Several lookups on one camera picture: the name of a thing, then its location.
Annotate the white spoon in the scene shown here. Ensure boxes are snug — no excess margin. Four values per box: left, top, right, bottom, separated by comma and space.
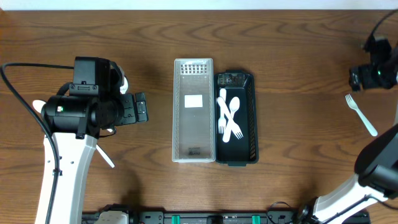
222, 96, 243, 143
119, 76, 129, 94
96, 145, 115, 168
32, 100, 46, 113

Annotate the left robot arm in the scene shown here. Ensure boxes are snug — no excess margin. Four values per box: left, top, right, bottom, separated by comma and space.
32, 57, 149, 223

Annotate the clear plastic basket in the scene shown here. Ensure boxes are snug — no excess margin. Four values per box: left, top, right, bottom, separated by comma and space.
172, 58, 216, 163

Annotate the dark green plastic basket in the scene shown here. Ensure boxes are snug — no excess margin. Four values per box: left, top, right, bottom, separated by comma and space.
214, 70, 259, 166

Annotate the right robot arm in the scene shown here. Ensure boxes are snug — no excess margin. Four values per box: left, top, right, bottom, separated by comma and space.
294, 125, 397, 223

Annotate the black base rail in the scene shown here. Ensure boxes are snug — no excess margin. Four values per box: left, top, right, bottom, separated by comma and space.
81, 203, 371, 224

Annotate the white fork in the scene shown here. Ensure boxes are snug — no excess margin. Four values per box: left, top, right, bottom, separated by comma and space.
216, 96, 243, 139
345, 94, 378, 137
218, 88, 228, 135

